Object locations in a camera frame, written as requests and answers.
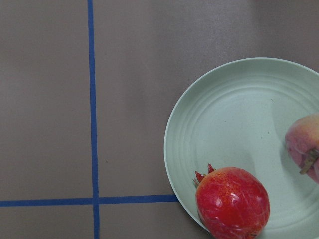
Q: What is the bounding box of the yellow pink peach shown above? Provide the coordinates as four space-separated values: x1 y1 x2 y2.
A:
285 113 319 183

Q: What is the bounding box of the green plate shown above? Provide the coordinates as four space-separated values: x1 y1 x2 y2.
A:
164 58 319 239

